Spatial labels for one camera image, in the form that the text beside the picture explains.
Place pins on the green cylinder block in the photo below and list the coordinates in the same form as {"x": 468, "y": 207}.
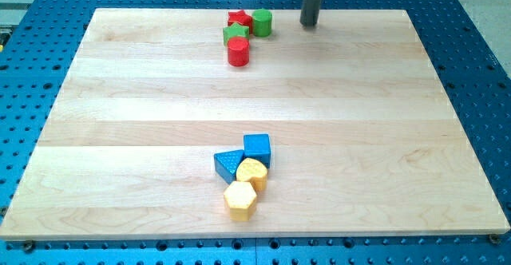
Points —
{"x": 262, "y": 23}

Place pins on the red star block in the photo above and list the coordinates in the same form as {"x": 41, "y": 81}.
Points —
{"x": 242, "y": 18}

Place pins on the blue cube block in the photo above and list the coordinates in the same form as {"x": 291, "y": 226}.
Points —
{"x": 258, "y": 147}

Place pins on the blue triangle block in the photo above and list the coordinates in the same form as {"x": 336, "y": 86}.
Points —
{"x": 226, "y": 164}

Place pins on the green star block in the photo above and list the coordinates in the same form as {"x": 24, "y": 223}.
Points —
{"x": 235, "y": 30}

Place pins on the yellow hexagon block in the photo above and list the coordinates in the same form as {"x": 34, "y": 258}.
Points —
{"x": 240, "y": 199}

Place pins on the yellow heart block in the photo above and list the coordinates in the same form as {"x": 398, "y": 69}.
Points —
{"x": 253, "y": 171}

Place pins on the red cylinder block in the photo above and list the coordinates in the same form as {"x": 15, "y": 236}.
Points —
{"x": 238, "y": 51}

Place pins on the blue perforated metal table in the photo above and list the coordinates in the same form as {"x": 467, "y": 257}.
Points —
{"x": 460, "y": 37}

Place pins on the light wooden board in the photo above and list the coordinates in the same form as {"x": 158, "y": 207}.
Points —
{"x": 364, "y": 140}

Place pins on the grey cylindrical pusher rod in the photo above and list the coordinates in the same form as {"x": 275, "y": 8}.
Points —
{"x": 309, "y": 14}

